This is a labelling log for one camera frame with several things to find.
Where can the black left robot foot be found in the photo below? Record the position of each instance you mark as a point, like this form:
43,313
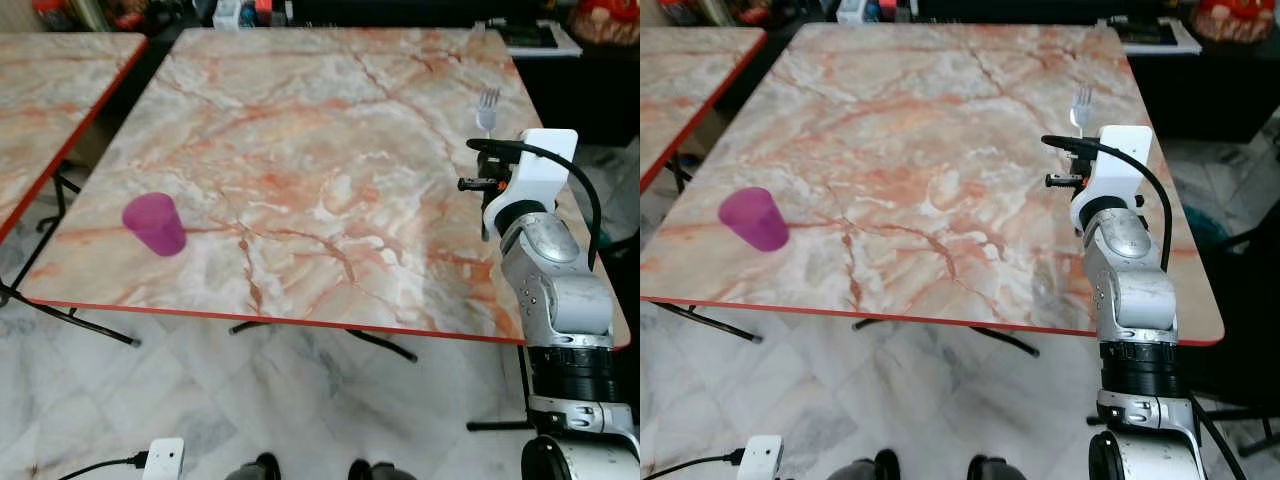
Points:
255,469
865,467

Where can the black right robot foot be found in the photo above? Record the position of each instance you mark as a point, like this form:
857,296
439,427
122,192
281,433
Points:
378,471
995,469

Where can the red orange bag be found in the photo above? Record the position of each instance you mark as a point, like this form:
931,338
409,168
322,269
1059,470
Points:
605,22
1232,20

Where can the white flat tray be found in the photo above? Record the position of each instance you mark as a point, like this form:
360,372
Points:
1160,40
540,42

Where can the purple plastic cup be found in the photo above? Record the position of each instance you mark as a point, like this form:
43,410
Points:
756,220
157,225

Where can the black robot foot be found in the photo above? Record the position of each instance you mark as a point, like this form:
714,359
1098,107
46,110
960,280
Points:
255,469
865,467
378,471
995,469

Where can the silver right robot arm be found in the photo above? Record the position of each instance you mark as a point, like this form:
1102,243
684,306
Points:
1135,285
560,290

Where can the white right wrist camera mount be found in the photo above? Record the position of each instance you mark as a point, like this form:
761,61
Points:
535,170
1118,165

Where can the black metal side table leg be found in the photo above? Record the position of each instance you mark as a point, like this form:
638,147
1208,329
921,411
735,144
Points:
62,185
680,170

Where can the black chair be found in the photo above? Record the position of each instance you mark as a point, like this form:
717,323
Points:
1245,320

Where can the silver metal fork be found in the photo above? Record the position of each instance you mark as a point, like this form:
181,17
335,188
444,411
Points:
487,110
1081,108

